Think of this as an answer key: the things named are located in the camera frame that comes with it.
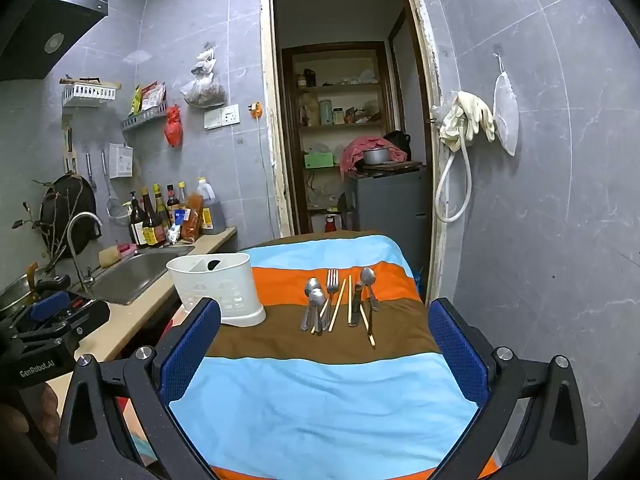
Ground hanging wooden cutting board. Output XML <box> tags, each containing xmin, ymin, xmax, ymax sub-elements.
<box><xmin>61</xmin><ymin>112</ymin><xmax>77</xmax><ymax>174</ymax></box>

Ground black bag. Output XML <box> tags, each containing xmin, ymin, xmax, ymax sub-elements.
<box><xmin>382</xmin><ymin>130</ymin><xmax>412</xmax><ymax>161</ymax></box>

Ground black range hood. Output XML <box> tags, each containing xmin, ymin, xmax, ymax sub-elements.
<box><xmin>0</xmin><ymin>0</ymin><xmax>110</xmax><ymax>82</ymax></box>

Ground striped cloth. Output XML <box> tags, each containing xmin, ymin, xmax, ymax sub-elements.
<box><xmin>167</xmin><ymin>232</ymin><xmax>501</xmax><ymax>480</ymax></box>

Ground large dark liquid jug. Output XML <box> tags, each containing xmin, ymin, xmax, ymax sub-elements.
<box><xmin>196</xmin><ymin>177</ymin><xmax>227</xmax><ymax>236</ymax></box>

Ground white wall basket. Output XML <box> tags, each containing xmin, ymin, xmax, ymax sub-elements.
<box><xmin>62</xmin><ymin>82</ymin><xmax>119</xmax><ymax>109</ymax></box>

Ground wooden shelf unit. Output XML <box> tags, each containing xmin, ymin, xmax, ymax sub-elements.
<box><xmin>281</xmin><ymin>42</ymin><xmax>396</xmax><ymax>235</ymax></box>

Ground wall socket panel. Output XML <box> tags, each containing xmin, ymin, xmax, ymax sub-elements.
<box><xmin>203</xmin><ymin>104</ymin><xmax>241</xmax><ymax>130</ymax></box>

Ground blue white packet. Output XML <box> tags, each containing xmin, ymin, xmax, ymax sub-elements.
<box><xmin>167</xmin><ymin>210</ymin><xmax>189</xmax><ymax>246</ymax></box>

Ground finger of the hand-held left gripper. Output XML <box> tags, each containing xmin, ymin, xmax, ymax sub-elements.
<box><xmin>27</xmin><ymin>290</ymin><xmax>111</xmax><ymax>341</ymax></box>
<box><xmin>31</xmin><ymin>274</ymin><xmax>72</xmax><ymax>295</ymax></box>

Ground metal strainer ladle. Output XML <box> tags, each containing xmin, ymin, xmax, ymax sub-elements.
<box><xmin>101</xmin><ymin>149</ymin><xmax>131</xmax><ymax>226</ymax></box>

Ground dark sauce bottle yellow label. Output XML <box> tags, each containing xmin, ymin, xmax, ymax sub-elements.
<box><xmin>140</xmin><ymin>187</ymin><xmax>162</xmax><ymax>248</ymax></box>

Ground black wok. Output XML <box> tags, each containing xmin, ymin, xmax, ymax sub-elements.
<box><xmin>39</xmin><ymin>172</ymin><xmax>103</xmax><ymax>261</ymax></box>

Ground red cloth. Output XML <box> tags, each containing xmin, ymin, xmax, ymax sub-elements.
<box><xmin>341</xmin><ymin>135</ymin><xmax>407</xmax><ymax>182</ymax></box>

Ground white hose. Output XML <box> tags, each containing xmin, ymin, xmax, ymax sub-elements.
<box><xmin>434</xmin><ymin>132</ymin><xmax>474</xmax><ymax>224</ymax></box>

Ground sauce bottle red cap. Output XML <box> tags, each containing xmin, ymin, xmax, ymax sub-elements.
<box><xmin>166</xmin><ymin>183</ymin><xmax>181</xmax><ymax>227</ymax></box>

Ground clear bag of dried goods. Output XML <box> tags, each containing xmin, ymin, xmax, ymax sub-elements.
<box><xmin>179</xmin><ymin>42</ymin><xmax>227</xmax><ymax>109</ymax></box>

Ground white door frame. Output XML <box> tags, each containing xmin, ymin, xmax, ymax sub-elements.
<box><xmin>259</xmin><ymin>0</ymin><xmax>445</xmax><ymax>306</ymax></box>

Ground red snack packet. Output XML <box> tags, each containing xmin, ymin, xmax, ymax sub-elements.
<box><xmin>140</xmin><ymin>81</ymin><xmax>167</xmax><ymax>112</ymax></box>

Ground person's left hand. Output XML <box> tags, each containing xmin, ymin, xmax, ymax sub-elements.
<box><xmin>0</xmin><ymin>382</ymin><xmax>62</xmax><ymax>448</ymax></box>

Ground tall sauce bottle yellow cap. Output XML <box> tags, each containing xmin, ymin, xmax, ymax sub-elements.
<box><xmin>152</xmin><ymin>183</ymin><xmax>171</xmax><ymax>244</ymax></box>

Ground metal fork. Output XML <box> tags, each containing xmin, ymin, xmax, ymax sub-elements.
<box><xmin>318</xmin><ymin>269</ymin><xmax>341</xmax><ymax>333</ymax></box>

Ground steel cooking pot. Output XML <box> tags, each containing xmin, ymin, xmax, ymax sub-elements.
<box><xmin>0</xmin><ymin>272</ymin><xmax>42</xmax><ymax>313</ymax></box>

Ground dark pump bottle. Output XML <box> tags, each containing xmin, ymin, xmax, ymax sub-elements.
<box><xmin>128</xmin><ymin>190</ymin><xmax>146</xmax><ymax>249</ymax></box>

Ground grey cabinet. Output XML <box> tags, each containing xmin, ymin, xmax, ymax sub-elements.
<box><xmin>344</xmin><ymin>166</ymin><xmax>432</xmax><ymax>263</ymax></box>

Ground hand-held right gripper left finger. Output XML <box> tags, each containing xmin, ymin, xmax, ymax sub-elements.
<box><xmin>57</xmin><ymin>298</ymin><xmax>222</xmax><ymax>480</ymax></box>

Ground metal spoon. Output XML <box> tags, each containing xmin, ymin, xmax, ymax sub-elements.
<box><xmin>301</xmin><ymin>277</ymin><xmax>322</xmax><ymax>332</ymax></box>
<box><xmin>308</xmin><ymin>288</ymin><xmax>327</xmax><ymax>334</ymax></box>
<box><xmin>360</xmin><ymin>267</ymin><xmax>380</xmax><ymax>312</ymax></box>

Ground white plastic utensil holder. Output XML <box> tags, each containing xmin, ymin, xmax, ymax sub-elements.
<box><xmin>166</xmin><ymin>252</ymin><xmax>267</xmax><ymax>329</ymax></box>

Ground cream rubber gloves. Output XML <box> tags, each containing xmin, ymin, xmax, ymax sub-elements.
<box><xmin>439</xmin><ymin>90</ymin><xmax>496</xmax><ymax>152</ymax></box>

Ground orange packet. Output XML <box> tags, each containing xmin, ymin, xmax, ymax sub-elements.
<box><xmin>180</xmin><ymin>194</ymin><xmax>206</xmax><ymax>241</ymax></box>

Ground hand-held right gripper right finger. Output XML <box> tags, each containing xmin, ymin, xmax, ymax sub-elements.
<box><xmin>428</xmin><ymin>298</ymin><xmax>592</xmax><ymax>480</ymax></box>

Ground metal faucet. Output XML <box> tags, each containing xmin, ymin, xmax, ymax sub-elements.
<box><xmin>66</xmin><ymin>212</ymin><xmax>104</xmax><ymax>290</ymax></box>

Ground dark handled knife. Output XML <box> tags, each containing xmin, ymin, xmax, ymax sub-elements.
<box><xmin>351</xmin><ymin>282</ymin><xmax>365</xmax><ymax>329</ymax></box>

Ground red plastic bag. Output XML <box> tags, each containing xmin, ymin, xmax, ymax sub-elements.
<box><xmin>164</xmin><ymin>104</ymin><xmax>183</xmax><ymax>149</ymax></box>

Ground bare plant branch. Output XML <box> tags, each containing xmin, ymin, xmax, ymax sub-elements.
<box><xmin>12</xmin><ymin>175</ymin><xmax>71</xmax><ymax>273</ymax></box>

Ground metal wall shelf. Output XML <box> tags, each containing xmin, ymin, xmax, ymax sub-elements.
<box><xmin>121</xmin><ymin>102</ymin><xmax>169</xmax><ymax>132</ymax></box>

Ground steel sink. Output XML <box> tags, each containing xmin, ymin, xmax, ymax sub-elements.
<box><xmin>75</xmin><ymin>245</ymin><xmax>196</xmax><ymax>306</ymax></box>

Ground dark wooden board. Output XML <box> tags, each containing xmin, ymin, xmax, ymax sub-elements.
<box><xmin>354</xmin><ymin>159</ymin><xmax>424</xmax><ymax>174</ymax></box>

